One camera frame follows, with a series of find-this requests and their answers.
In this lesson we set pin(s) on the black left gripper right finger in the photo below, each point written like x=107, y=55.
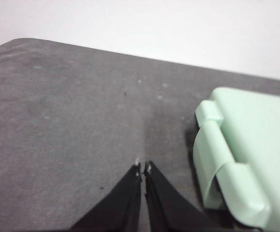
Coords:
x=164, y=205

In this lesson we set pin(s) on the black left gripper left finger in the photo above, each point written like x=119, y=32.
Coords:
x=128, y=200

